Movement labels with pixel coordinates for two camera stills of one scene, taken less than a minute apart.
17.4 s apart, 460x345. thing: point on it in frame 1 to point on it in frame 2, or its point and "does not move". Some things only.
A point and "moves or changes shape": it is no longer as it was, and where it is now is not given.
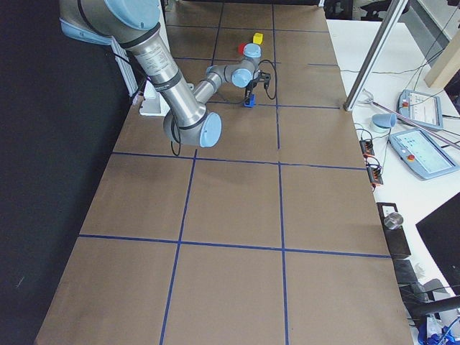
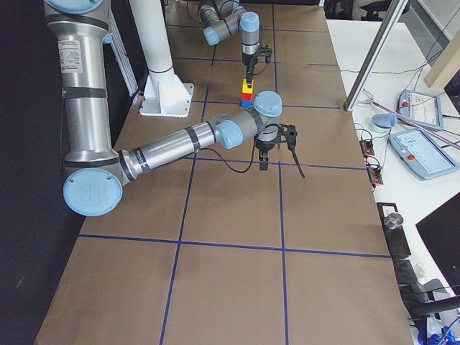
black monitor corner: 440,231 does not move
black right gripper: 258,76 to 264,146
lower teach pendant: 422,154 does not move
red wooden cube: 241,47 moves or changes shape
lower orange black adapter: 375,175 does not move
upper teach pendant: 420,108 does not move
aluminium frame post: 374,54 does not move
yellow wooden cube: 258,38 moves or changes shape
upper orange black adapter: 366,148 does not move
